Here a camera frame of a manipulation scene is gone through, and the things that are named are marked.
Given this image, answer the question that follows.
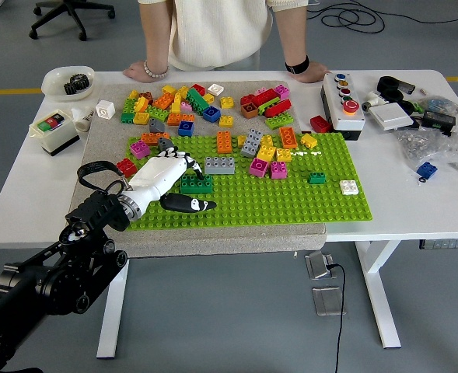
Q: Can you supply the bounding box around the person's right hand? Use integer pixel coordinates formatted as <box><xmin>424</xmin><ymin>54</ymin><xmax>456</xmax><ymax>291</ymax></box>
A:
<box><xmin>122</xmin><ymin>60</ymin><xmax>151</xmax><ymax>82</ymax></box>

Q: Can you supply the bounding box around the person's left hand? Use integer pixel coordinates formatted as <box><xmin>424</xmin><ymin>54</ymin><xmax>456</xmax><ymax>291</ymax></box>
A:
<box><xmin>291</xmin><ymin>61</ymin><xmax>330</xmax><ymax>85</ymax></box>

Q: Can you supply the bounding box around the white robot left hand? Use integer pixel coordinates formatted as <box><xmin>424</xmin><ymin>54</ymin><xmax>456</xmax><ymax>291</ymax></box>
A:
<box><xmin>126</xmin><ymin>147</ymin><xmax>218</xmax><ymax>214</ymax></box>

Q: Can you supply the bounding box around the dark green long brick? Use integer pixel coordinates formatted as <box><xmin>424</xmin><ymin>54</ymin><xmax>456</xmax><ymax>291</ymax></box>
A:
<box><xmin>180</xmin><ymin>173</ymin><xmax>215</xmax><ymax>195</ymax></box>

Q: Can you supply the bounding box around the flat-lying grey long brick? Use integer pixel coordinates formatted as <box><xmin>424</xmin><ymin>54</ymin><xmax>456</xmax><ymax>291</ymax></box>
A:
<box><xmin>204</xmin><ymin>155</ymin><xmax>236</xmax><ymax>176</ymax></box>

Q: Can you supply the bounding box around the green toy baseplate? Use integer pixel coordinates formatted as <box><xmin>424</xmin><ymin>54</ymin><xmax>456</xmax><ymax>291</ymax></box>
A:
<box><xmin>124</xmin><ymin>131</ymin><xmax>374</xmax><ymax>233</ymax></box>

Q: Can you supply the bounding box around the black wristwatch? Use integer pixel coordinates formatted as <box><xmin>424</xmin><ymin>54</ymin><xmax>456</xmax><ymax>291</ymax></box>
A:
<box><xmin>285</xmin><ymin>55</ymin><xmax>310</xmax><ymax>75</ymax></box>

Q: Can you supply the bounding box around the red square brick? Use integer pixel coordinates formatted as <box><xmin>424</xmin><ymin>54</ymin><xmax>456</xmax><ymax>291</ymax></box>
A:
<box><xmin>115</xmin><ymin>157</ymin><xmax>138</xmax><ymax>178</ymax></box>

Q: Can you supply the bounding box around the orange long brick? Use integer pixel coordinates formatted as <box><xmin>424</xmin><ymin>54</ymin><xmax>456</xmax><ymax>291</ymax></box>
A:
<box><xmin>278</xmin><ymin>126</ymin><xmax>299</xmax><ymax>150</ymax></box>
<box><xmin>216</xmin><ymin>131</ymin><xmax>233</xmax><ymax>155</ymax></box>
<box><xmin>167</xmin><ymin>112</ymin><xmax>196</xmax><ymax>127</ymax></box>
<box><xmin>140</xmin><ymin>132</ymin><xmax>171</xmax><ymax>147</ymax></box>

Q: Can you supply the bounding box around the white cube brick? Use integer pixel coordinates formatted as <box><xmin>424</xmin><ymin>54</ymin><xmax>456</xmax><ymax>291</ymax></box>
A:
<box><xmin>95</xmin><ymin>99</ymin><xmax>117</xmax><ymax>119</ymax></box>

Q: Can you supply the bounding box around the red rounded brick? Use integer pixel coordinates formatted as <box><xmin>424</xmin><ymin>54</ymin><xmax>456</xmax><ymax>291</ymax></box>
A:
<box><xmin>264</xmin><ymin>99</ymin><xmax>293</xmax><ymax>118</ymax></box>

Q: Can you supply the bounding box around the blue square brick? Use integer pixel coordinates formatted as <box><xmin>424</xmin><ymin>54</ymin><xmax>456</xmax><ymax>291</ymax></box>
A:
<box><xmin>177</xmin><ymin>120</ymin><xmax>196</xmax><ymax>138</ymax></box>
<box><xmin>202</xmin><ymin>105</ymin><xmax>222</xmax><ymax>124</ymax></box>

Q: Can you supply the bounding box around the lime green flat brick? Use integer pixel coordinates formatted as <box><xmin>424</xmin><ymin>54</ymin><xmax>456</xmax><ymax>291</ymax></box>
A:
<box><xmin>257</xmin><ymin>96</ymin><xmax>282</xmax><ymax>117</ymax></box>

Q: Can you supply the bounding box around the red long brick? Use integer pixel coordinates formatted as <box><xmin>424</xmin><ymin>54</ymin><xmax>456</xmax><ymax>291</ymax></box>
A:
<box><xmin>251</xmin><ymin>88</ymin><xmax>280</xmax><ymax>109</ymax></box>

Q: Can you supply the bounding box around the push-button control box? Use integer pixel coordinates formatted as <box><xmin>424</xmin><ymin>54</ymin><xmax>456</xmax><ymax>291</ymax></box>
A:
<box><xmin>320</xmin><ymin>71</ymin><xmax>367</xmax><ymax>141</ymax></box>

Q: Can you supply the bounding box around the lime green long brick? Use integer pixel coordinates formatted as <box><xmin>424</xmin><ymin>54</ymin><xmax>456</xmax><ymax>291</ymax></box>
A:
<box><xmin>265</xmin><ymin>112</ymin><xmax>295</xmax><ymax>131</ymax></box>

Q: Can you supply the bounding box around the black gear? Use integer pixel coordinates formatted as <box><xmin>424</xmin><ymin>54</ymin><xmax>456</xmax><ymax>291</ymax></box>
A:
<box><xmin>63</xmin><ymin>73</ymin><xmax>94</xmax><ymax>96</ymax></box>

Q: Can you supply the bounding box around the white plastic fitting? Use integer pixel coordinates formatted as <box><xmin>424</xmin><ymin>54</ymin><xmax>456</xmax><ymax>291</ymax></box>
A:
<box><xmin>361</xmin><ymin>91</ymin><xmax>389</xmax><ymax>113</ymax></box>

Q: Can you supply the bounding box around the extra long green brick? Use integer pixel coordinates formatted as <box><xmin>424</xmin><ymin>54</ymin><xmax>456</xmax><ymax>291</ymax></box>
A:
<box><xmin>185</xmin><ymin>88</ymin><xmax>211</xmax><ymax>116</ymax></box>

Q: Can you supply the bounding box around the white tube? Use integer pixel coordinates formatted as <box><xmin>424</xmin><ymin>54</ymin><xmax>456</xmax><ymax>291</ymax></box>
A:
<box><xmin>71</xmin><ymin>106</ymin><xmax>96</xmax><ymax>133</ymax></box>

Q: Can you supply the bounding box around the white bowl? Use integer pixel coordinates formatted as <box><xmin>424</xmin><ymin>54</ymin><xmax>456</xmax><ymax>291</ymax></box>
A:
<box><xmin>40</xmin><ymin>65</ymin><xmax>96</xmax><ymax>103</ymax></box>

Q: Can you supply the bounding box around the grey-brown mat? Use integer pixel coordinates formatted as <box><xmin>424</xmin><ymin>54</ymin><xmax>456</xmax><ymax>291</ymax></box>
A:
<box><xmin>63</xmin><ymin>80</ymin><xmax>328</xmax><ymax>260</ymax></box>

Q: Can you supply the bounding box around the black office chair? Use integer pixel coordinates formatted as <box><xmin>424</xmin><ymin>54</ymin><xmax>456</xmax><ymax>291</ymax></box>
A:
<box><xmin>29</xmin><ymin>0</ymin><xmax>117</xmax><ymax>42</ymax></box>

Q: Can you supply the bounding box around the person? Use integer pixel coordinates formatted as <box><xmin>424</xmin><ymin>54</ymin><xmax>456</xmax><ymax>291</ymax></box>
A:
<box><xmin>122</xmin><ymin>0</ymin><xmax>330</xmax><ymax>85</ymax></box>

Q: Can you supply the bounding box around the tilted grey long brick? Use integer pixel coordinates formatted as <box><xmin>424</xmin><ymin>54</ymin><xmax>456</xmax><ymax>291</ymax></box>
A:
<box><xmin>240</xmin><ymin>128</ymin><xmax>264</xmax><ymax>159</ymax></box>

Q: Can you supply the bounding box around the magenta square brick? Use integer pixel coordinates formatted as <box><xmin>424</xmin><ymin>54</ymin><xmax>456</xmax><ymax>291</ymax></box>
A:
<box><xmin>249</xmin><ymin>157</ymin><xmax>270</xmax><ymax>178</ymax></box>

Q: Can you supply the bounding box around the clear bag with blue part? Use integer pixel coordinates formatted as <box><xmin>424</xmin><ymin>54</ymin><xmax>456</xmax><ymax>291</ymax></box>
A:
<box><xmin>417</xmin><ymin>96</ymin><xmax>458</xmax><ymax>117</ymax></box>

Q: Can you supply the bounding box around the black power adapter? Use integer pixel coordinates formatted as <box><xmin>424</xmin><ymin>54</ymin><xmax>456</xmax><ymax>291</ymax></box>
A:
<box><xmin>421</xmin><ymin>110</ymin><xmax>457</xmax><ymax>138</ymax></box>

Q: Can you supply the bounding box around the white table leg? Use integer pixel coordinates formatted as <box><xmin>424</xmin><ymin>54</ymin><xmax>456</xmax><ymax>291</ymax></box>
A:
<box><xmin>96</xmin><ymin>259</ymin><xmax>131</xmax><ymax>359</ymax></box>
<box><xmin>355</xmin><ymin>240</ymin><xmax>403</xmax><ymax>350</ymax></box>

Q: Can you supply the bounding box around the silver floor socket box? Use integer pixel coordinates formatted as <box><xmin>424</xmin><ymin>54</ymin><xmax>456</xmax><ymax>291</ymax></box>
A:
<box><xmin>304</xmin><ymin>251</ymin><xmax>335</xmax><ymax>281</ymax></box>

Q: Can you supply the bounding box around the silver floor plate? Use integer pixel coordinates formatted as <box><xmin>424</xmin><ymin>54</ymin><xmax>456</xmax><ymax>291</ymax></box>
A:
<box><xmin>311</xmin><ymin>286</ymin><xmax>346</xmax><ymax>317</ymax></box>

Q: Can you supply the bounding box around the grey table control panel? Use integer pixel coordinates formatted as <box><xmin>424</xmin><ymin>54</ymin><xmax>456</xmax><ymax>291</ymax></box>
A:
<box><xmin>419</xmin><ymin>239</ymin><xmax>458</xmax><ymax>250</ymax></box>

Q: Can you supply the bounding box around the bead bracelet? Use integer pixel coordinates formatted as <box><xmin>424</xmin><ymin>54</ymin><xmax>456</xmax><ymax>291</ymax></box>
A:
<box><xmin>143</xmin><ymin>58</ymin><xmax>170</xmax><ymax>81</ymax></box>

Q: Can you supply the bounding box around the black floor cable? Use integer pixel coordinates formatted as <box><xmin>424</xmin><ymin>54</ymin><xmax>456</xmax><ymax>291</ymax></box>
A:
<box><xmin>271</xmin><ymin>0</ymin><xmax>458</xmax><ymax>29</ymax></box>

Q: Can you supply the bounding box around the black strap roll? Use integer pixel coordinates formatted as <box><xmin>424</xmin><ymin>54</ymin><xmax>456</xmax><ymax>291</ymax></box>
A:
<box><xmin>376</xmin><ymin>75</ymin><xmax>416</xmax><ymax>103</ymax></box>

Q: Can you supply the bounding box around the white switch plate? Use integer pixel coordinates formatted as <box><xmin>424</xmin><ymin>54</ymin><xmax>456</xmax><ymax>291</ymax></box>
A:
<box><xmin>368</xmin><ymin>103</ymin><xmax>415</xmax><ymax>132</ymax></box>

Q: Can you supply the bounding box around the white red-green switch box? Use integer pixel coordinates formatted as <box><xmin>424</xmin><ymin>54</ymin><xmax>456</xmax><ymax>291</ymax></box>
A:
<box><xmin>29</xmin><ymin>109</ymin><xmax>81</xmax><ymax>157</ymax></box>

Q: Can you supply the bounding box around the black power cord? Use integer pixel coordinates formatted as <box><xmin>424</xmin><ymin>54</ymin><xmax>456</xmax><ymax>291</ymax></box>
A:
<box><xmin>325</xmin><ymin>263</ymin><xmax>348</xmax><ymax>373</ymax></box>

